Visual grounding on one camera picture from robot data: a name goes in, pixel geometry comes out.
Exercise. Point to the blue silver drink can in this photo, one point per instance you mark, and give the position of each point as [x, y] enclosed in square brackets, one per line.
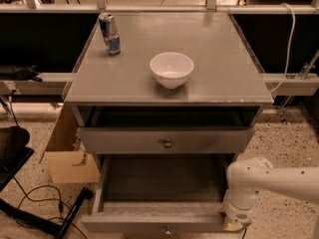
[110, 33]

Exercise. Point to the white bowl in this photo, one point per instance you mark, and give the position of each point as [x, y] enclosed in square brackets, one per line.
[171, 69]

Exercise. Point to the black chair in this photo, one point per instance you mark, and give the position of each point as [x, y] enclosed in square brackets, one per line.
[14, 152]

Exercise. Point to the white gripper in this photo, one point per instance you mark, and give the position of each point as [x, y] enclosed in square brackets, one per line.
[239, 215]

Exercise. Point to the grey drawer cabinet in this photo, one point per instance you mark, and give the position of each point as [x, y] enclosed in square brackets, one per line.
[224, 89]

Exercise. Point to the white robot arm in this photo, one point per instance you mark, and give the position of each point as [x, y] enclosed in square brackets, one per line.
[248, 178]

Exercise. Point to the grey drawer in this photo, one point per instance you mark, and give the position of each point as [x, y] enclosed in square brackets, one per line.
[104, 140]
[159, 194]

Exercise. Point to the grey top drawer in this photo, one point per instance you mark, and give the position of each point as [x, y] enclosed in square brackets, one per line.
[104, 140]

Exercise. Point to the cardboard box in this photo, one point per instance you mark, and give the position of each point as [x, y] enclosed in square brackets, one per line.
[68, 160]

